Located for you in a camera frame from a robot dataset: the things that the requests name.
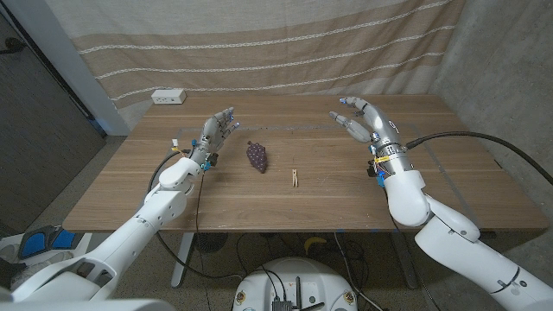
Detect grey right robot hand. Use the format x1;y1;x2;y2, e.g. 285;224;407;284
328;97;410;165

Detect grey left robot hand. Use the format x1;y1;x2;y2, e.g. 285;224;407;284
188;106;241;172

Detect purple toy grape bunch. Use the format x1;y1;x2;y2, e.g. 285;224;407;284
245;140;269;175

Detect yellow toy banana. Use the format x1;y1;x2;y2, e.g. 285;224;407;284
303;236;328;255

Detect white power strip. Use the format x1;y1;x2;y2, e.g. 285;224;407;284
150;88;188;105

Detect beige striped backdrop cloth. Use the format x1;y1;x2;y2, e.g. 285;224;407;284
44;0;468;130

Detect black round fan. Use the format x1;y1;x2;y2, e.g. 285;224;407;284
194;232;229;254

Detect white table leg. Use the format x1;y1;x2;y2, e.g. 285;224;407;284
170;232;195;289

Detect white robot torso base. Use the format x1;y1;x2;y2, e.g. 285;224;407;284
232;257;359;311

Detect dark door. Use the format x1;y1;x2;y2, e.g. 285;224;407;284
0;12;107;237

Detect blue and black foot pedal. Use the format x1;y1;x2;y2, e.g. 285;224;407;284
17;225;77;260

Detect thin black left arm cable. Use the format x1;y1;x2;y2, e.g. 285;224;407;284
194;170;213;311

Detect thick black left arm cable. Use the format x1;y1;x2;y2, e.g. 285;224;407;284
148;149;245;281

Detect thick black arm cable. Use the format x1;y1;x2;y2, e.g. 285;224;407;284
148;149;245;281
404;130;553;186

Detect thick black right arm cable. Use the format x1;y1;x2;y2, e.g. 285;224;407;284
404;130;553;186

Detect white door frame post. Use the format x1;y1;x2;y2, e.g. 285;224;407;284
3;0;130;136

